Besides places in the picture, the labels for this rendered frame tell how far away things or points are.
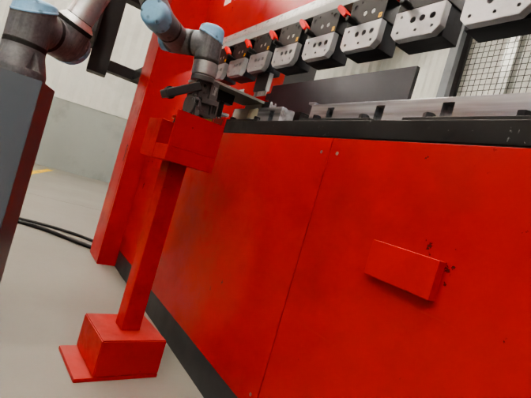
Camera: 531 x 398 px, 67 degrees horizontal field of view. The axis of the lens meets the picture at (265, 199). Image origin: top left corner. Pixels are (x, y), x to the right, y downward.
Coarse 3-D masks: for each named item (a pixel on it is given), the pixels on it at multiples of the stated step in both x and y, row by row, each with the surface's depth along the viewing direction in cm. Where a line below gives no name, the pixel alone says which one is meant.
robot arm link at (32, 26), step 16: (16, 0) 112; (32, 0) 112; (16, 16) 112; (32, 16) 113; (48, 16) 116; (16, 32) 112; (32, 32) 113; (48, 32) 117; (64, 32) 123; (48, 48) 122
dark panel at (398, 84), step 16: (320, 80) 221; (336, 80) 210; (352, 80) 199; (368, 80) 190; (384, 80) 181; (400, 80) 174; (272, 96) 260; (288, 96) 244; (304, 96) 230; (320, 96) 218; (336, 96) 207; (352, 96) 196; (368, 96) 187; (384, 96) 179; (400, 96) 171; (304, 112) 226
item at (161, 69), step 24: (168, 0) 232; (192, 0) 232; (192, 24) 234; (144, 72) 240; (168, 72) 231; (144, 96) 227; (264, 96) 266; (144, 120) 228; (120, 168) 232; (120, 192) 228; (120, 216) 230; (96, 240) 240; (120, 240) 232
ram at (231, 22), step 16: (224, 0) 217; (240, 0) 199; (256, 0) 184; (272, 0) 170; (288, 0) 159; (304, 0) 149; (352, 0) 125; (208, 16) 233; (224, 16) 212; (240, 16) 194; (256, 16) 180; (272, 16) 167; (304, 16) 146; (224, 32) 206; (256, 32) 176
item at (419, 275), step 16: (384, 256) 77; (400, 256) 74; (416, 256) 71; (368, 272) 79; (384, 272) 76; (400, 272) 73; (416, 272) 70; (432, 272) 68; (416, 288) 70; (432, 288) 68
